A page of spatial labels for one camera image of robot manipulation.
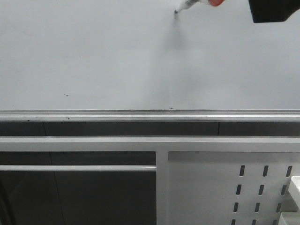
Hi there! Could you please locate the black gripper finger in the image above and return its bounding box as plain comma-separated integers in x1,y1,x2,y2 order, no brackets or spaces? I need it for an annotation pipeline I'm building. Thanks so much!
248,0,300,23

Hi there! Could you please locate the red round magnet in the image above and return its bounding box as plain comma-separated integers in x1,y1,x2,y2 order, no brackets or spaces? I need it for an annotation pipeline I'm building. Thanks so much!
209,0,225,7

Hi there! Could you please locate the white black whiteboard marker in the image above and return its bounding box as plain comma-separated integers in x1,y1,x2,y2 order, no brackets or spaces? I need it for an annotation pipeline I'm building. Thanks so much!
174,0,199,14

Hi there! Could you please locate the white whiteboard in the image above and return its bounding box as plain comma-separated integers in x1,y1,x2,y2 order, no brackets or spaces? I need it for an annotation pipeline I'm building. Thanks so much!
0,0,300,110

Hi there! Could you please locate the white plastic bin upper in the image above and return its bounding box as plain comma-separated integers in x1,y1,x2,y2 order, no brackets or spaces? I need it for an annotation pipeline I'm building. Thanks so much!
288,176,300,207

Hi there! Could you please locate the white plastic bin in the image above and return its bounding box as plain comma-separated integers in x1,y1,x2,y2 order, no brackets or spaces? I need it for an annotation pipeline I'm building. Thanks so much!
278,212,300,225
288,176,300,207

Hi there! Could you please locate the white perforated pegboard panel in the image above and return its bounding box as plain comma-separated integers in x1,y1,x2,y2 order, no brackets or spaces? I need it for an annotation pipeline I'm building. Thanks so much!
168,151,300,225

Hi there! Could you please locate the white plastic bin lower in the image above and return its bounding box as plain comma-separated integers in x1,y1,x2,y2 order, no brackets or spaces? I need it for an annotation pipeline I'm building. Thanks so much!
278,212,300,225

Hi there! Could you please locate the white metal frame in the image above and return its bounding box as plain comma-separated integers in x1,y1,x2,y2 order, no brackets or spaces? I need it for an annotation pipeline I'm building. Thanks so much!
0,137,300,225

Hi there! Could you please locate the aluminium whiteboard tray rail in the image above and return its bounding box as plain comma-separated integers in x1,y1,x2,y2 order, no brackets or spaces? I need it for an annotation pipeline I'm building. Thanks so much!
0,109,300,122

